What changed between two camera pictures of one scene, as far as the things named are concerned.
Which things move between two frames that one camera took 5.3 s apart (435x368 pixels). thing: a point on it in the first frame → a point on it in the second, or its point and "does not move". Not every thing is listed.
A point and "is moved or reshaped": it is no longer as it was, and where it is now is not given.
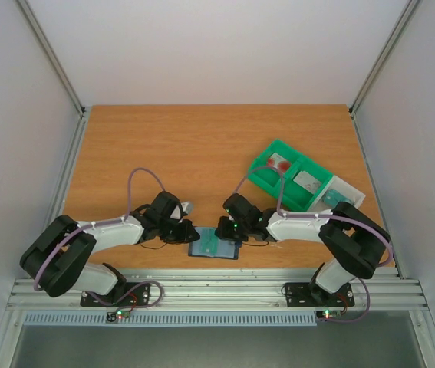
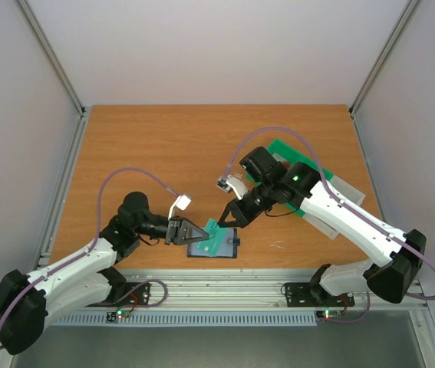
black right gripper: (229, 230) → (244, 207)
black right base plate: (310, 295) does not move
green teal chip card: (209, 241) is moved or reshaped
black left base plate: (124, 294) does not move
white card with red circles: (278, 160) does not move
